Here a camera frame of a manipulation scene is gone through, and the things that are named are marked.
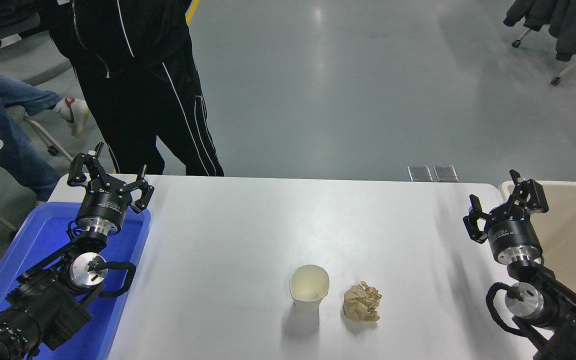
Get metal floor plate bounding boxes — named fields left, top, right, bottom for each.
left=433, top=165, right=459, bottom=182
left=407, top=165, right=433, bottom=182

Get blue plastic tray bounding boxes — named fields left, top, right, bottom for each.
left=0, top=201, right=152, bottom=360

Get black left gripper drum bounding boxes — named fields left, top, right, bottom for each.
left=75, top=185, right=134, bottom=229

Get white paper cup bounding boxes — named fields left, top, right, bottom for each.
left=289, top=264, right=330, bottom=315

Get crumpled tan paper ball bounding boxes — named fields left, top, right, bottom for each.
left=343, top=281, right=383, bottom=323

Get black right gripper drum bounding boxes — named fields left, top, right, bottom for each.
left=487, top=218, right=543, bottom=258

